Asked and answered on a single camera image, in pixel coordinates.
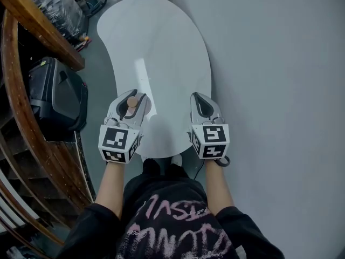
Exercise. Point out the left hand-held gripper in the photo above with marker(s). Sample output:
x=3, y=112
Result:
x=113, y=140

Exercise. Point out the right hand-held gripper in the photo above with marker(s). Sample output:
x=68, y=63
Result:
x=213, y=136

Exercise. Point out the small tan round object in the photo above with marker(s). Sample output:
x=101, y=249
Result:
x=132, y=102

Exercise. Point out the person's right forearm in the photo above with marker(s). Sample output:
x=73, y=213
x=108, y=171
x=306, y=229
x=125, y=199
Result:
x=219, y=187

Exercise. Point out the person's left forearm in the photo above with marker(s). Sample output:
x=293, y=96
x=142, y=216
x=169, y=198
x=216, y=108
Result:
x=110, y=187

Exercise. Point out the white kidney-shaped table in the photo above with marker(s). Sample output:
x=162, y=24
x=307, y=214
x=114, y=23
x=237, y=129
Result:
x=161, y=50

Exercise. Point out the person's white shoe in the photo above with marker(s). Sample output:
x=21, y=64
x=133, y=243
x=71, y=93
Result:
x=177, y=160

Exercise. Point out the person's black trousers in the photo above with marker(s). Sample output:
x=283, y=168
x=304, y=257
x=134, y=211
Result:
x=161, y=169

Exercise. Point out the black plastic case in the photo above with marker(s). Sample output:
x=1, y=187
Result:
x=56, y=96

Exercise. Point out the wooden stair railing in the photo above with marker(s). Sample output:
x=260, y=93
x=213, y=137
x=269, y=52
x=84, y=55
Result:
x=16, y=90

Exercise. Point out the dark stair steps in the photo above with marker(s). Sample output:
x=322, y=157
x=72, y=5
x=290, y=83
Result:
x=35, y=177

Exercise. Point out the person's black printed shirt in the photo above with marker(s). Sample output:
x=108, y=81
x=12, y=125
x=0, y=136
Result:
x=175, y=220

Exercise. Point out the plastic-wrapped pallet load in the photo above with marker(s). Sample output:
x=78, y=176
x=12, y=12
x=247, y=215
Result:
x=62, y=12

